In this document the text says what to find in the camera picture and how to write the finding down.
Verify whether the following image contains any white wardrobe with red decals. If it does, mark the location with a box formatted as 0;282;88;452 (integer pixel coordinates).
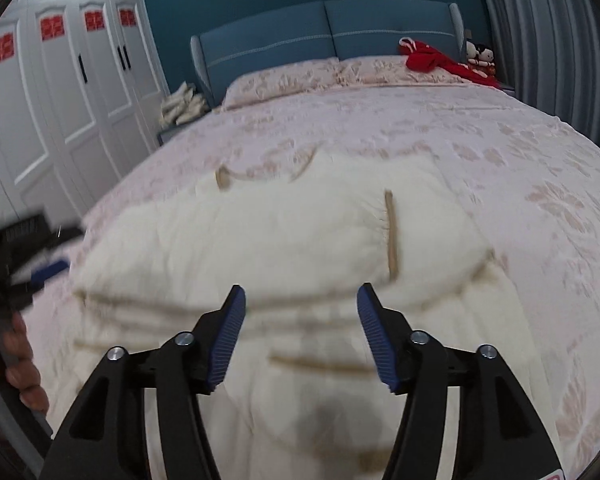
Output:
0;0;170;241

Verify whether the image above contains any blue upholstered headboard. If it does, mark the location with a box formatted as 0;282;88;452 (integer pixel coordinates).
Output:
190;1;466;109

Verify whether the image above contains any red garment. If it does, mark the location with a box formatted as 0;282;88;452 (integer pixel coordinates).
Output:
399;37;503;92

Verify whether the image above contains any person's left hand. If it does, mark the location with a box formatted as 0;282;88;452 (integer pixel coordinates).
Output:
0;310;51;413

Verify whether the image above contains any grey curtain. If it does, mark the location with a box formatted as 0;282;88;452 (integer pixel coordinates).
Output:
472;0;600;161

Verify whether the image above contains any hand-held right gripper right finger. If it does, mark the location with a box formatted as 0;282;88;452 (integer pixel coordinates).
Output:
356;282;563;480

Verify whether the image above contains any cream padded jacket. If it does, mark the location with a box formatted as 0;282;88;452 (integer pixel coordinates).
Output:
72;152;546;480

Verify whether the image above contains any dark nightstand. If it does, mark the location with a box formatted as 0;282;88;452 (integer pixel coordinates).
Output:
155;122;187;148

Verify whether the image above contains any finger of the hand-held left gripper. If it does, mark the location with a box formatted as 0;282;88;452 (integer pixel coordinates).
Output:
39;226;86;256
9;258;70;308

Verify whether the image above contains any bed with pink floral sheet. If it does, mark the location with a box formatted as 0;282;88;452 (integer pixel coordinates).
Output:
30;77;600;461

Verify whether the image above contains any plush toy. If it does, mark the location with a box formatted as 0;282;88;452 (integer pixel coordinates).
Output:
465;40;497;68

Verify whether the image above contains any pile of cream cloths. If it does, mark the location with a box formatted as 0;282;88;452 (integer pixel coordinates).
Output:
159;81;209;127

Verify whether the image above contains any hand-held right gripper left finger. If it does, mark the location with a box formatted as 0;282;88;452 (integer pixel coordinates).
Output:
39;284;247;480

